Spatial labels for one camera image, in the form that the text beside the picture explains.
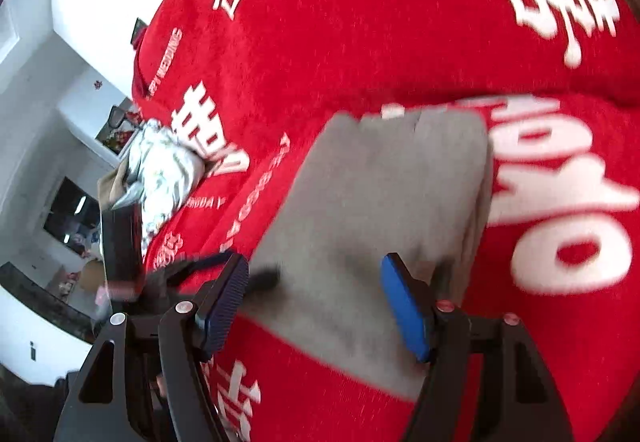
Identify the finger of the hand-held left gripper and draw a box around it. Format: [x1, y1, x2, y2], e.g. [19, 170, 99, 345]
[246, 268, 282, 297]
[147, 249, 238, 295]

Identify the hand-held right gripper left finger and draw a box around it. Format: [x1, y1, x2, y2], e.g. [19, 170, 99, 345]
[52, 253, 249, 442]

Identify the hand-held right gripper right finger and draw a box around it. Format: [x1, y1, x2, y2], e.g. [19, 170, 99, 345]
[381, 253, 573, 442]

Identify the grey knit sweater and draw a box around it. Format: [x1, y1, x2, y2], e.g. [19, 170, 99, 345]
[245, 110, 496, 403]

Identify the cardboard box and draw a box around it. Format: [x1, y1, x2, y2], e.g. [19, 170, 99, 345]
[80, 261, 107, 291]

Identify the white floral cloth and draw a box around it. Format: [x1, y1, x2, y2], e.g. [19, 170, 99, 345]
[117, 118, 211, 247]

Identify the dark stone counter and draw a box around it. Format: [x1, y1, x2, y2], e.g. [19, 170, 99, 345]
[0, 261, 98, 344]

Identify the red printed blanket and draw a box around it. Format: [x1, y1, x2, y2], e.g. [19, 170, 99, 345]
[131, 0, 640, 442]

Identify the dark wall screen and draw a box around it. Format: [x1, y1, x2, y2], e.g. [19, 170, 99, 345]
[41, 176, 102, 255]

